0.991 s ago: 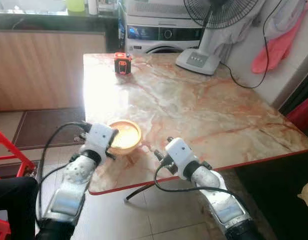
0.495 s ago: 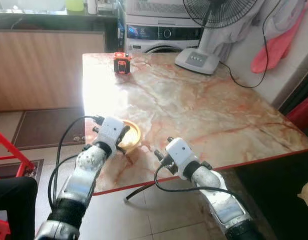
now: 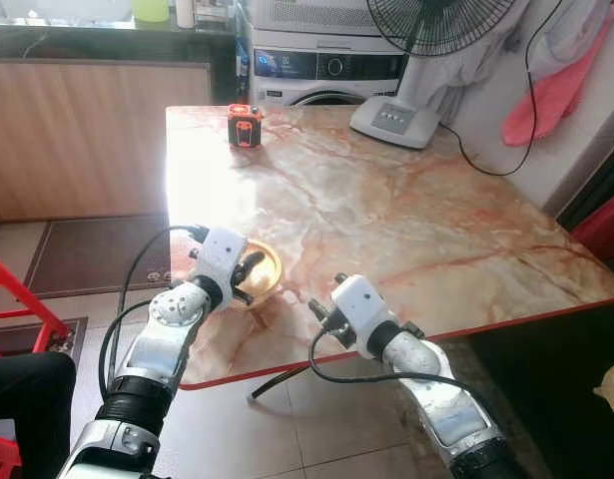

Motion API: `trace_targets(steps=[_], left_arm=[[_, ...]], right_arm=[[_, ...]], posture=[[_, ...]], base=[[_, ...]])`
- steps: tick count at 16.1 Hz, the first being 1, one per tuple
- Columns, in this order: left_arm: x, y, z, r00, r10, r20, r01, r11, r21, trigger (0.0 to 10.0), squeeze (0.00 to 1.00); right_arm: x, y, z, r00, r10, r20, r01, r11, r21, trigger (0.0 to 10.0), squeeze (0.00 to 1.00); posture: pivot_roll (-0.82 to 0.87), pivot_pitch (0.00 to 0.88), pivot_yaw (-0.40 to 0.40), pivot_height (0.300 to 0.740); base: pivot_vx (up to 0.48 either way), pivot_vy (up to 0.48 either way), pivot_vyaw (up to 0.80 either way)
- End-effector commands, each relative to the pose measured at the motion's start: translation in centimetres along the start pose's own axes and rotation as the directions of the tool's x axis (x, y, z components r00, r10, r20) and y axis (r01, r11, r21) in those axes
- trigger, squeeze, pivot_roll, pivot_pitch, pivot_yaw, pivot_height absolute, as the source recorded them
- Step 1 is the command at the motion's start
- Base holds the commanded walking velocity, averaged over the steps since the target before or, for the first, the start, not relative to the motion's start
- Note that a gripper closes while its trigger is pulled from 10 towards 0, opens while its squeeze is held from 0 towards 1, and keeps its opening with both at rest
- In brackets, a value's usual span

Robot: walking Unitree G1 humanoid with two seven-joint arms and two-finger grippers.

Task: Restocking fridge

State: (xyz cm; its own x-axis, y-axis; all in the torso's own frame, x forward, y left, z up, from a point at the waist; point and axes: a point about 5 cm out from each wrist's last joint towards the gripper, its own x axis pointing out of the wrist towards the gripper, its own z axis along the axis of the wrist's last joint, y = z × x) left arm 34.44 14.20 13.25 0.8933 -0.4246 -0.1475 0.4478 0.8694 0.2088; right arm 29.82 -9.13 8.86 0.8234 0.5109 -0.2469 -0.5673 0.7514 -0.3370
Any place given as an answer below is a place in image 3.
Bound round orange lidded container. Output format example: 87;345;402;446
232;238;285;310

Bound metal table leg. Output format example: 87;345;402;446
249;364;312;400

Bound orange black laser level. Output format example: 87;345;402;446
227;104;263;149

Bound dark brown floor mat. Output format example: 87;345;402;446
27;215;173;298

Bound black fan white base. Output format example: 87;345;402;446
348;0;517;151

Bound wooden cabinet panel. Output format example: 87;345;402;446
0;58;216;223

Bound white washing machine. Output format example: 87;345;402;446
249;30;407;107

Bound dark patterned floor mat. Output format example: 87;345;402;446
0;317;88;360

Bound red plastic chair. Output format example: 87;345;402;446
0;255;76;479

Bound person's leg black trousers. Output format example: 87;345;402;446
0;351;78;479

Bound red fabric item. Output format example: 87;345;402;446
571;190;614;260

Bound white dryer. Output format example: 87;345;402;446
245;0;387;35

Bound yellow-green plastic cup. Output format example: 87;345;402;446
132;0;171;23

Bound black stone countertop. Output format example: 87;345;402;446
0;22;238;63

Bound white basin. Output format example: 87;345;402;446
0;0;133;23

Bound pink hanging cloth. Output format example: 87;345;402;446
501;5;612;147

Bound pale grey hanging garment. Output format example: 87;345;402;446
418;0;612;113

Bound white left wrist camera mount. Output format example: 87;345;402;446
192;226;251;288

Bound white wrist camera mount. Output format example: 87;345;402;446
329;273;400;358
192;226;251;288

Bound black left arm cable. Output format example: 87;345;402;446
97;225;210;400

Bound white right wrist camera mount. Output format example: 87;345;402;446
329;273;400;358

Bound black fan power cable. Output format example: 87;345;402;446
438;0;557;178

